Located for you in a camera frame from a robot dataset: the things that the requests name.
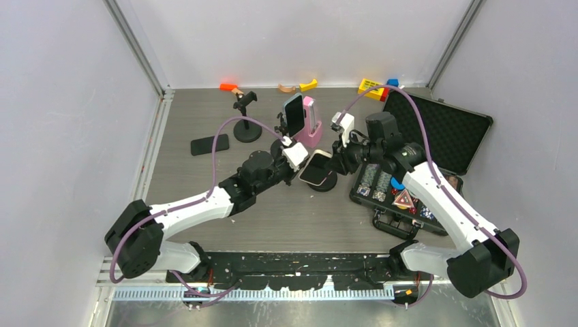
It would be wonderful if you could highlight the pink wedge stand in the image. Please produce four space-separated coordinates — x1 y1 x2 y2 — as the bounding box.
295 96 322 149

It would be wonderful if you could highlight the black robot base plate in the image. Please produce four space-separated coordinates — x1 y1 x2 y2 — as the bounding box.
166 252 430 291

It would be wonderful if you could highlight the tan arch block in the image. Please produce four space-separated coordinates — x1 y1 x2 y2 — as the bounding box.
277 84 296 94

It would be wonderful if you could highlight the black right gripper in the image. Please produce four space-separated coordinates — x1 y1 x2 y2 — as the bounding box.
326 130 384 174

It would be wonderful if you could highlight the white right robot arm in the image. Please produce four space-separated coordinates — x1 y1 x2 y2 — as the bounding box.
331 112 527 298

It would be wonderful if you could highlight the smartphone with cream case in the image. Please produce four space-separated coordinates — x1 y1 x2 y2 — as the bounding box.
299 149 332 187

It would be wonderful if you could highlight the smartphone with clear case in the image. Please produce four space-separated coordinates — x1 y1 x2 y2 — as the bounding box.
283 93 305 137

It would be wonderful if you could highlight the red triangle game piece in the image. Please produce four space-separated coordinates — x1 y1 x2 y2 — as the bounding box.
392 189 414 209

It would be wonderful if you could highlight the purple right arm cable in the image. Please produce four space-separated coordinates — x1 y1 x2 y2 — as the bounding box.
336 84 528 309

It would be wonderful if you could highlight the purple poker chip stack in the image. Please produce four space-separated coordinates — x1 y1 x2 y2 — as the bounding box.
360 163 380 187

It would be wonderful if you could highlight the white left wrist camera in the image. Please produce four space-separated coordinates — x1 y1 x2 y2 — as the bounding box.
282 142 309 164

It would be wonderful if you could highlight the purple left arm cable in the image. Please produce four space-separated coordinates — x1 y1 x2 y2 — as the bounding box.
109 116 292 309

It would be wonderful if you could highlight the black smartphone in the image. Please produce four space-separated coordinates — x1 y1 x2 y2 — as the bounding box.
190 134 230 156

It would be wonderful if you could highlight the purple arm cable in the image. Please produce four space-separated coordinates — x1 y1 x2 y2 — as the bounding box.
336 84 528 309
109 116 292 309

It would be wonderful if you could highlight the yellow arch block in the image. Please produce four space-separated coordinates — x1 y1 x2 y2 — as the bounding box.
299 78 318 92

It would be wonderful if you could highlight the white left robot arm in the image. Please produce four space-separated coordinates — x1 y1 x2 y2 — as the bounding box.
104 149 309 282

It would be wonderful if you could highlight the black phone stand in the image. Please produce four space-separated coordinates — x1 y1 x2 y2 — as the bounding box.
308 171 338 193
233 91 262 143
270 112 293 159

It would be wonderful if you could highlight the blue toy brick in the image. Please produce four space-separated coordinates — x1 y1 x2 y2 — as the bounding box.
386 78 399 87

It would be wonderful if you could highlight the orange wooden block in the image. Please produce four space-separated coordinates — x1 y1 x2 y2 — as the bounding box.
219 83 238 91

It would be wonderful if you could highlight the red toy brick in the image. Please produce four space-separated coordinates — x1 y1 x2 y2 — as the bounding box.
379 89 389 102

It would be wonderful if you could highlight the blue round game chip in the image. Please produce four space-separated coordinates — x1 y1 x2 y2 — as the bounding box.
390 177 405 191

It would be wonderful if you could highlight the yellow toy brick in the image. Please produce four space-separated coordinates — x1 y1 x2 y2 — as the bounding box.
358 78 384 101

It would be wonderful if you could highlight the black foam-lined case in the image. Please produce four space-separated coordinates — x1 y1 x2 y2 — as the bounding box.
350 91 493 240

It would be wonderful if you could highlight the blue-green poker chip stack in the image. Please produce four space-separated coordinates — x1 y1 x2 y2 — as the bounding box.
376 172 391 193

